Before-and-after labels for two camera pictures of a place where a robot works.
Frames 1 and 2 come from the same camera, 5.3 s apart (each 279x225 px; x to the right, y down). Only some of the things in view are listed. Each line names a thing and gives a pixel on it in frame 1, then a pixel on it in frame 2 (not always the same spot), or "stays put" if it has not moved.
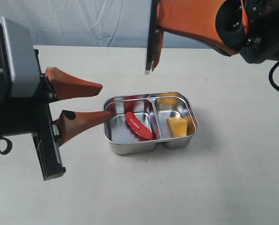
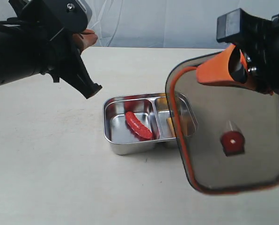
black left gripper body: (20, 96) to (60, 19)
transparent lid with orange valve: (155, 39) to (232, 139)
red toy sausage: (138, 127) stays put
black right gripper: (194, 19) to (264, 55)
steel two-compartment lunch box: (143, 122) stays put
